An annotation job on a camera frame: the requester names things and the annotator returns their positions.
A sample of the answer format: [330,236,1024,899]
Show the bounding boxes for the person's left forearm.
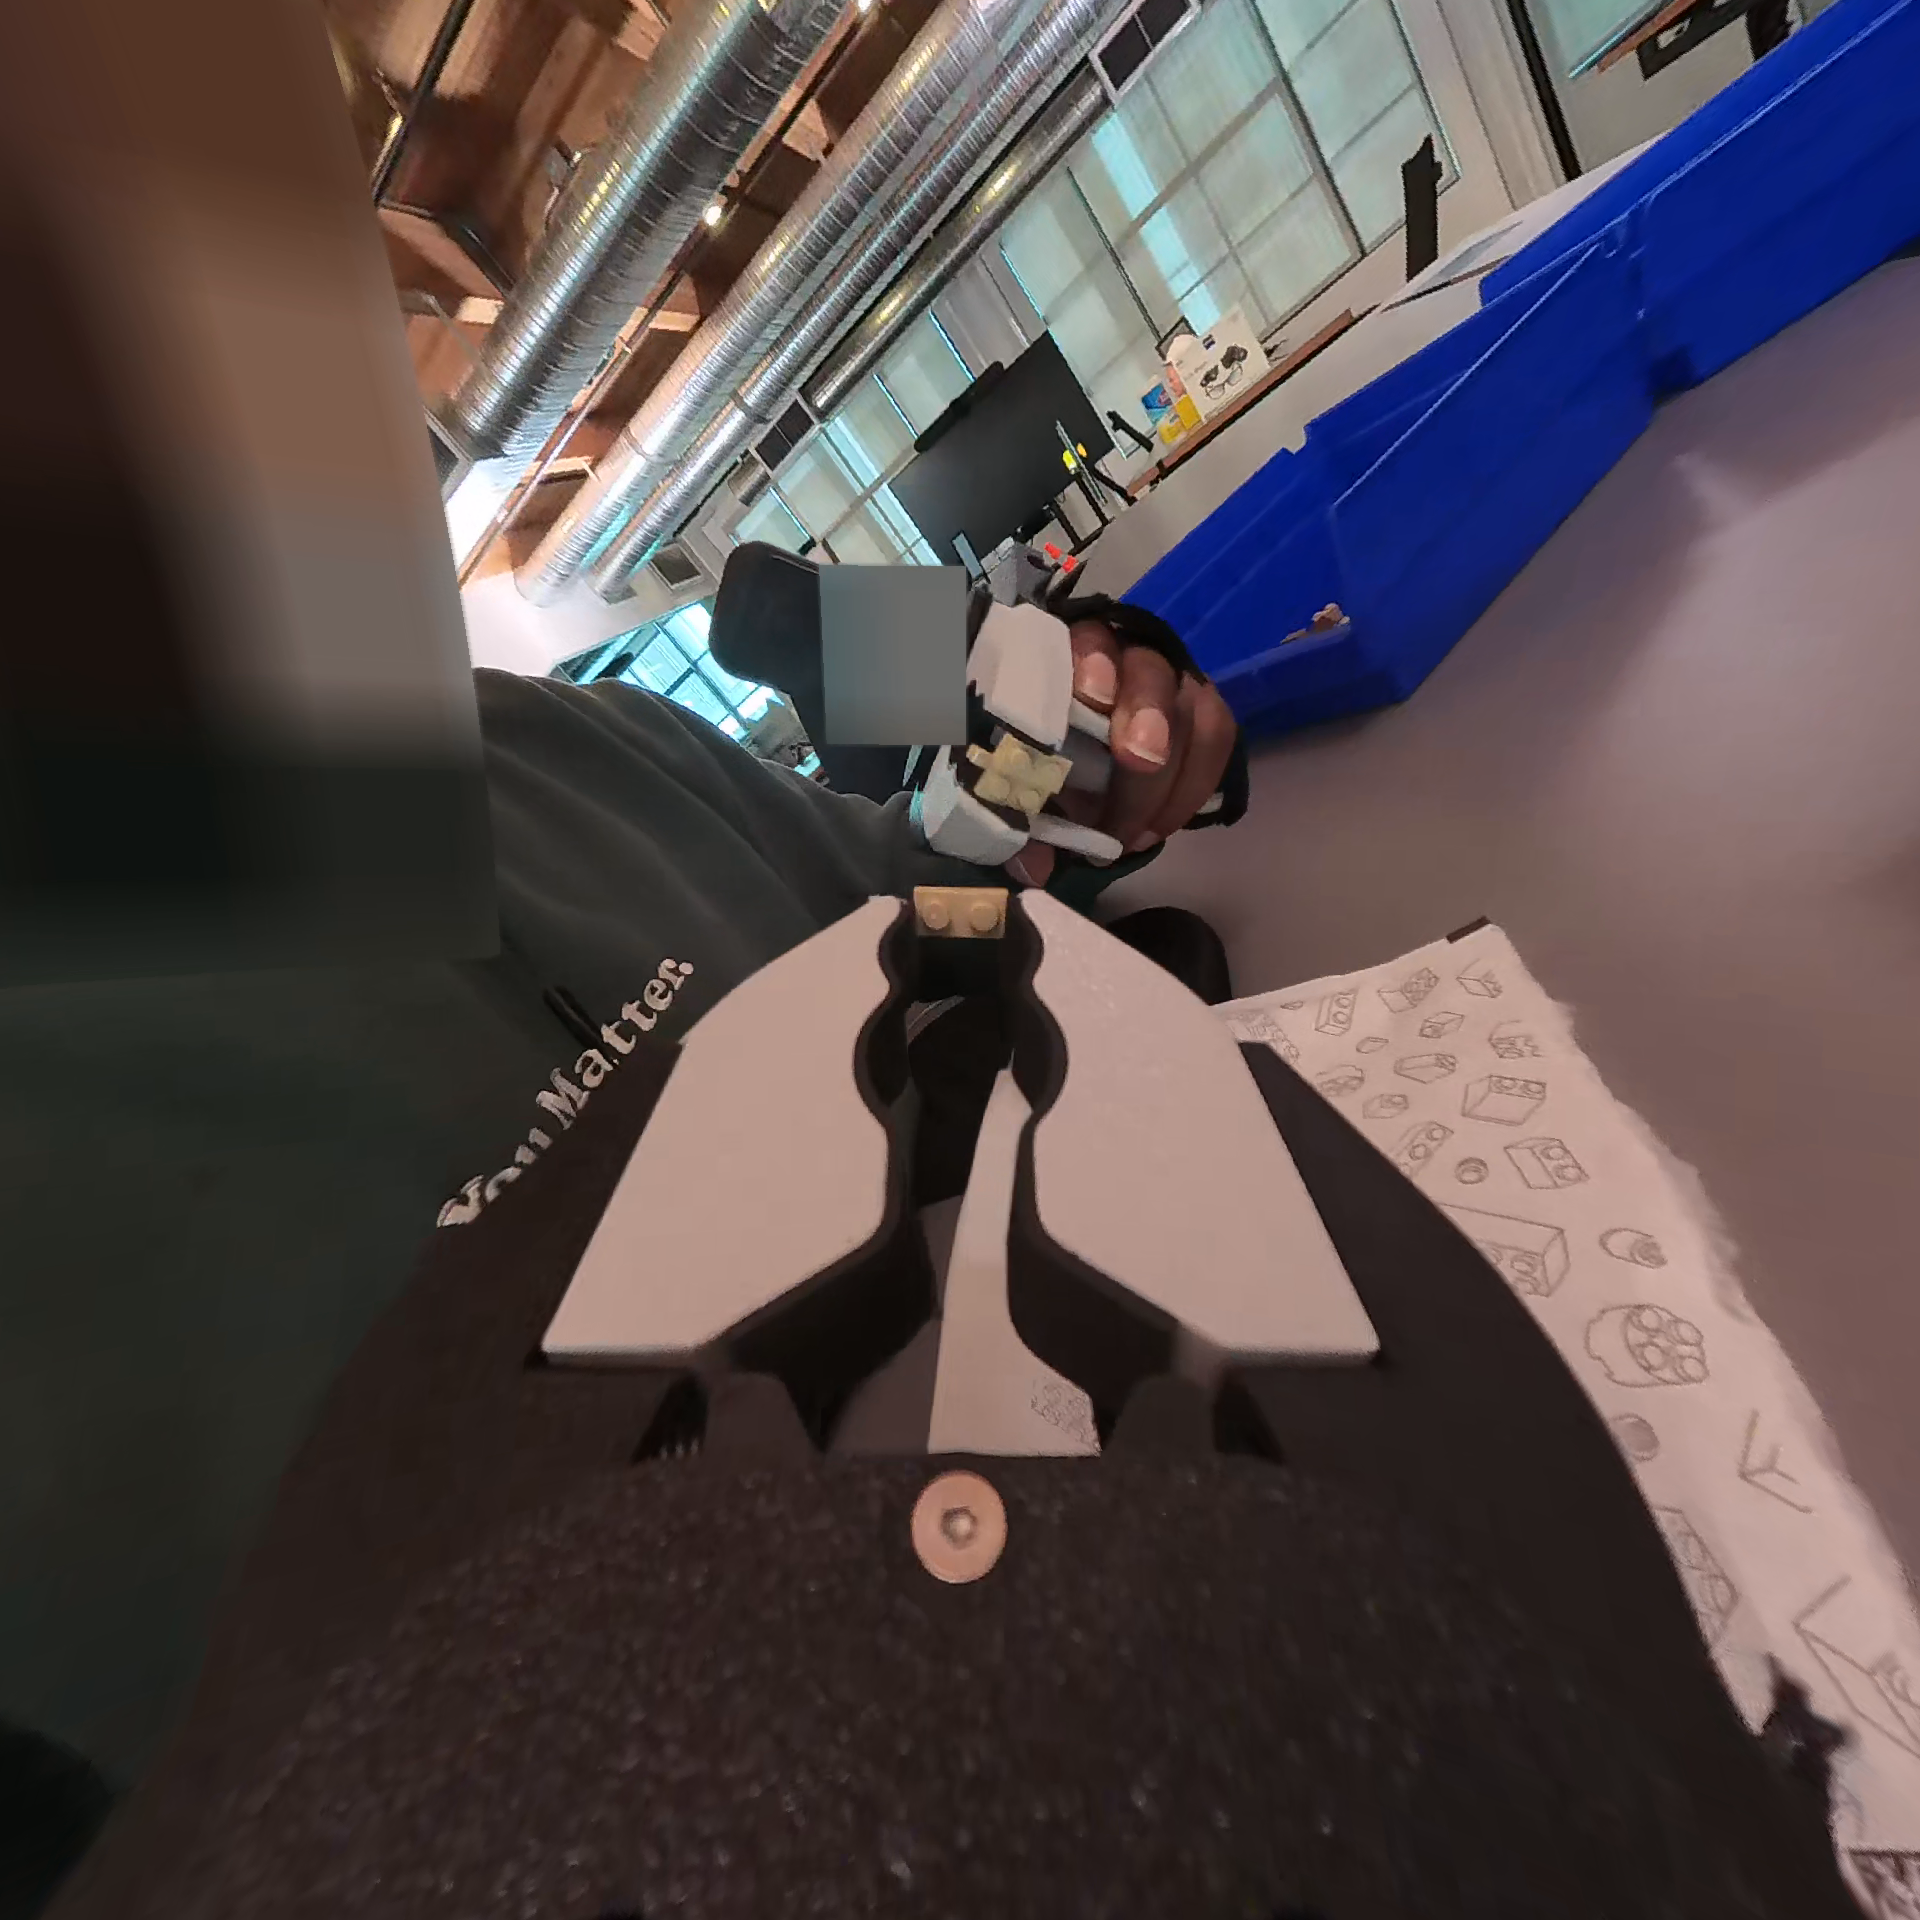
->
[631,705,934,922]

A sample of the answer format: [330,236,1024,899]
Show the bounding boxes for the large printed white paper bag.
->
[930,922,1920,1920]

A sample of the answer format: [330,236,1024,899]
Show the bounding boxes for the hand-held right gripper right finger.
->
[1008,896,1378,1454]

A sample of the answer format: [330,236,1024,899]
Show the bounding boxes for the tan hinge brick plate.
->
[967,736,1076,819]

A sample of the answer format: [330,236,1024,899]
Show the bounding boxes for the white flat board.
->
[1382,246,1508,314]

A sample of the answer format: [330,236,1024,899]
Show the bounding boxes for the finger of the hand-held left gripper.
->
[967,600,1079,752]
[913,748,1127,886]

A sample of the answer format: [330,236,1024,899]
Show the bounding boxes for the black television screen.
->
[887,333,1116,548]

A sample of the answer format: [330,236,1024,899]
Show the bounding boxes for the wooden table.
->
[1124,306,1384,497]

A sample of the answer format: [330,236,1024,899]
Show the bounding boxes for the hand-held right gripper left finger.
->
[544,896,935,1450]

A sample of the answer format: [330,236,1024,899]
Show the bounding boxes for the silver ventilation duct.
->
[516,0,1164,602]
[451,0,976,452]

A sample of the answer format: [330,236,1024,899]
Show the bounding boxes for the black quilted cushion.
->
[1112,902,1235,1003]

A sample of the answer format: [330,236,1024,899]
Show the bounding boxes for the blue plastic bin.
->
[1118,241,1654,748]
[1476,0,1920,400]

